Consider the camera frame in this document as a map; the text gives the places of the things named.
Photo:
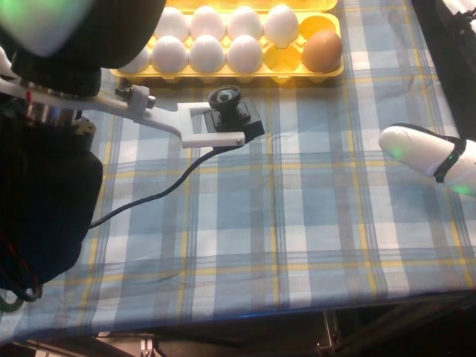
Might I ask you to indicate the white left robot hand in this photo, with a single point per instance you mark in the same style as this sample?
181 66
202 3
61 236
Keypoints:
122 33

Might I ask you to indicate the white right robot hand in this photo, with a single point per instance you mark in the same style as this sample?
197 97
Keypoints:
463 7

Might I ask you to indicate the brown egg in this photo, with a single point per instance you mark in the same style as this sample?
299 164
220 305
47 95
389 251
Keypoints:
321 52

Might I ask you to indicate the yellow egg carton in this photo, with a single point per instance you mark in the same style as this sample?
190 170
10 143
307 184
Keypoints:
282 59

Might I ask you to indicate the blue plaid tablecloth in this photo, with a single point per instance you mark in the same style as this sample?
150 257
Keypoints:
260 223

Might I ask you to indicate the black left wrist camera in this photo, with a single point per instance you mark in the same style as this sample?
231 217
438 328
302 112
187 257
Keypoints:
230 117

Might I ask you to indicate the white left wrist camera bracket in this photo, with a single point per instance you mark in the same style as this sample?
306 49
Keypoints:
212 141

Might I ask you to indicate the silver aluminium frame leg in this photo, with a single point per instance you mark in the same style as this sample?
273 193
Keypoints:
331 331
148 346

